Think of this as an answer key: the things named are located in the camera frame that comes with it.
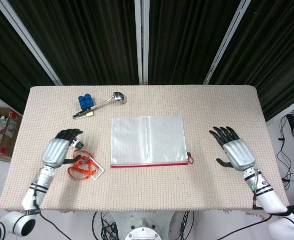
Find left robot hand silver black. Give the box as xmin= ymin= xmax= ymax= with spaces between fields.
xmin=42 ymin=128 xmax=84 ymax=169

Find clear zipper pouch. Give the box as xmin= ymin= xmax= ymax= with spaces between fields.
xmin=110 ymin=115 xmax=195 ymax=169

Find white robot torso base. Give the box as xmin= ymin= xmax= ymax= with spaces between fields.
xmin=110 ymin=211 xmax=180 ymax=240

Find stainless steel ladle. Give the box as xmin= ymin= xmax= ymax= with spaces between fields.
xmin=72 ymin=91 xmax=125 ymax=120

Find black cable bundle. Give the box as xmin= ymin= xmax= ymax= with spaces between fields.
xmin=178 ymin=209 xmax=195 ymax=240
xmin=91 ymin=211 xmax=120 ymax=240

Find blue toy building block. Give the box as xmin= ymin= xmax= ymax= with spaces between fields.
xmin=77 ymin=93 xmax=95 ymax=111

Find brown cardboard box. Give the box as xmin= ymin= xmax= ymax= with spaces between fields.
xmin=0 ymin=106 xmax=23 ymax=162

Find orange lanyard ribbon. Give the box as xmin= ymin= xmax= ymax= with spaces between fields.
xmin=66 ymin=149 xmax=99 ymax=180

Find white frame post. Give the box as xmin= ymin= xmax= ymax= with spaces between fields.
xmin=134 ymin=0 xmax=150 ymax=85
xmin=203 ymin=0 xmax=252 ymax=85
xmin=0 ymin=0 xmax=63 ymax=86

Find black floor cables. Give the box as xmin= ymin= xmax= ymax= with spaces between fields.
xmin=275 ymin=107 xmax=294 ymax=186

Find red emergency stop button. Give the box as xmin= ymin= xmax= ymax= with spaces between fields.
xmin=71 ymin=138 xmax=85 ymax=150

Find black curtain panel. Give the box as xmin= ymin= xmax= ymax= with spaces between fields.
xmin=8 ymin=0 xmax=140 ymax=86
xmin=209 ymin=0 xmax=294 ymax=123
xmin=148 ymin=0 xmax=243 ymax=85
xmin=0 ymin=0 xmax=55 ymax=116

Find beige woven tablecloth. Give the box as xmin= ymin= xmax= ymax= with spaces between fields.
xmin=0 ymin=84 xmax=290 ymax=218

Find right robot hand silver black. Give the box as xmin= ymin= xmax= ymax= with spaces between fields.
xmin=208 ymin=126 xmax=256 ymax=172

